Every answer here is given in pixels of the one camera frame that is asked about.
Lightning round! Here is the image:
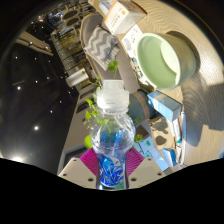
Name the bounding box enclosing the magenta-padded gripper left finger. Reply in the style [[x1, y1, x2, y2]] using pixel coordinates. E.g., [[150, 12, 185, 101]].
[[58, 148, 100, 190]]

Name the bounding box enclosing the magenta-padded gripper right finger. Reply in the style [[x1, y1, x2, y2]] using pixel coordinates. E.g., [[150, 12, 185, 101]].
[[125, 147, 167, 190]]

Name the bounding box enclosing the clear blue-labelled water bottle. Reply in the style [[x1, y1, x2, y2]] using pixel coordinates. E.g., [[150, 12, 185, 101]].
[[89, 79, 137, 191]]

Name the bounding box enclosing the blue and white card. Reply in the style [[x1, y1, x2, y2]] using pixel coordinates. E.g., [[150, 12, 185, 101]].
[[162, 148, 178, 167]]

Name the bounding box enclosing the group of ceiling lights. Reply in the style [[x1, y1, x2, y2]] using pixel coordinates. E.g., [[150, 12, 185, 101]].
[[9, 39, 68, 164]]

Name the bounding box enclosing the green potted plant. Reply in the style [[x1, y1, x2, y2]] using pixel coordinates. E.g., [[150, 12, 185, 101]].
[[81, 59, 158, 151]]

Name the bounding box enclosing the light blue carton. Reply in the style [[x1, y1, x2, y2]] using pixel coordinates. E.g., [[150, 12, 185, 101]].
[[147, 90, 184, 123]]

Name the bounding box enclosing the white round pillar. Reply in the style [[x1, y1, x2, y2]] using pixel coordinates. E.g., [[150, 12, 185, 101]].
[[65, 70, 89, 88]]

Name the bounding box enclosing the grey curved sofa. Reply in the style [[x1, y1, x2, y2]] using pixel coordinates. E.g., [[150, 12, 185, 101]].
[[79, 13, 141, 94]]

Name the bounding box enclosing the pale green cup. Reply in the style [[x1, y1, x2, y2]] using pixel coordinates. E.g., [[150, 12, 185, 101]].
[[135, 32, 198, 93]]

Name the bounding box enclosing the grey chevron cushion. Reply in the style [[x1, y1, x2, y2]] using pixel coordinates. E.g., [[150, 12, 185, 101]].
[[83, 25, 121, 72]]

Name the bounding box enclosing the white printed paper sheet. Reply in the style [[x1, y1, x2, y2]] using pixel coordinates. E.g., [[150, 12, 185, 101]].
[[121, 24, 144, 59]]

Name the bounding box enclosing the group of dining chairs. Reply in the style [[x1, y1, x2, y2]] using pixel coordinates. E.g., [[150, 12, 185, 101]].
[[46, 0, 88, 34]]

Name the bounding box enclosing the white and orange box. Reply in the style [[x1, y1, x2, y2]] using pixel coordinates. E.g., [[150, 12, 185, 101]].
[[103, 0, 148, 36]]

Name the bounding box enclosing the small blue-white booklet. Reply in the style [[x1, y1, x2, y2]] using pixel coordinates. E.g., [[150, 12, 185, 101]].
[[98, 0, 116, 16]]

